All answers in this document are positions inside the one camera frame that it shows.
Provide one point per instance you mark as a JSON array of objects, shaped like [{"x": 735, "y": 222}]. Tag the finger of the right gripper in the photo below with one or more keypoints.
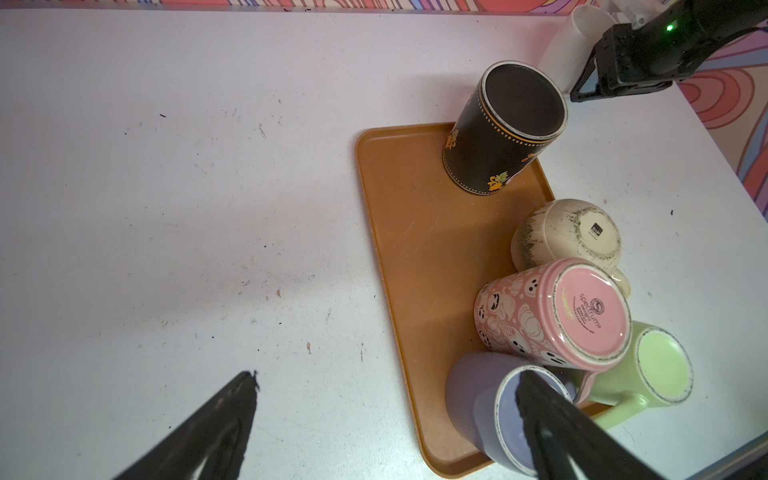
[{"x": 587, "y": 86}]

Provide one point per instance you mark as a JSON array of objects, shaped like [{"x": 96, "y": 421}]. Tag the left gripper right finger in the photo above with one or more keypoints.
[{"x": 563, "y": 440}]

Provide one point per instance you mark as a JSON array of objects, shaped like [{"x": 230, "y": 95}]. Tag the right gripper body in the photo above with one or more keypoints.
[{"x": 670, "y": 47}]

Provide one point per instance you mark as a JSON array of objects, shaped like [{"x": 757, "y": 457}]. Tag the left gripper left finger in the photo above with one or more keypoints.
[{"x": 211, "y": 443}]

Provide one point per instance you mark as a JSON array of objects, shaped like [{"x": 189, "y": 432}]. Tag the white mug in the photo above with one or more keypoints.
[{"x": 565, "y": 57}]

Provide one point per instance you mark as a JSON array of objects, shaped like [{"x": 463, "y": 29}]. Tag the black patterned mug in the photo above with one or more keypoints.
[{"x": 514, "y": 113}]

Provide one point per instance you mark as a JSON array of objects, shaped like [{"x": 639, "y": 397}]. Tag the beige speckled mug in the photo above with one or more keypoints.
[{"x": 568, "y": 228}]

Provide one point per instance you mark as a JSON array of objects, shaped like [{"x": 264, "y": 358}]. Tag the brown wooden tray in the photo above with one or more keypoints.
[{"x": 437, "y": 245}]

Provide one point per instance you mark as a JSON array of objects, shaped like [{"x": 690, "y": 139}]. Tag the purple mug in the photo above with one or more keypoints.
[{"x": 480, "y": 396}]

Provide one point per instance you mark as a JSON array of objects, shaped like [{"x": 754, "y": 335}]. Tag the pink mug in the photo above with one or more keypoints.
[{"x": 568, "y": 313}]

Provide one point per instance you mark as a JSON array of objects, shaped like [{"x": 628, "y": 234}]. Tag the light green mug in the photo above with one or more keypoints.
[{"x": 655, "y": 372}]

